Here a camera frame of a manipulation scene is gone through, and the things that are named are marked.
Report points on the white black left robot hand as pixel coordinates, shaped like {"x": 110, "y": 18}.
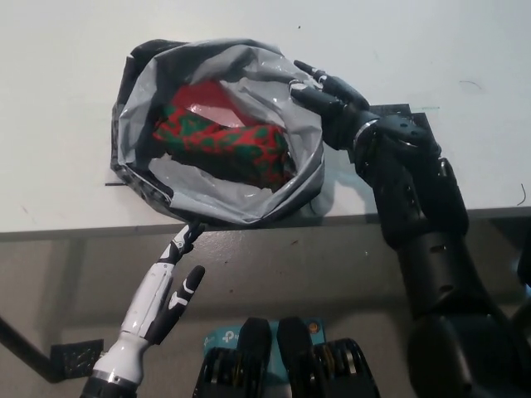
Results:
{"x": 149, "y": 298}

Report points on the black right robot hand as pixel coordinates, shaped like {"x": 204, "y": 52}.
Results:
{"x": 340, "y": 108}

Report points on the black plastic bag grey inside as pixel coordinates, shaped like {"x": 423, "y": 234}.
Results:
{"x": 257, "y": 95}

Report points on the red green patterned garment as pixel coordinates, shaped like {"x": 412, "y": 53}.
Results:
{"x": 215, "y": 145}

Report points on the black tape patch on table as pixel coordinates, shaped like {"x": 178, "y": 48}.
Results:
{"x": 398, "y": 112}

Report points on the thin black tape strip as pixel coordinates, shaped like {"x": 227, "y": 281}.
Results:
{"x": 114, "y": 183}

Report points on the dark metal table leg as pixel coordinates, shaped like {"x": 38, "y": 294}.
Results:
{"x": 25, "y": 352}

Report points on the red plastic packet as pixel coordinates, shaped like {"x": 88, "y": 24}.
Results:
{"x": 199, "y": 97}

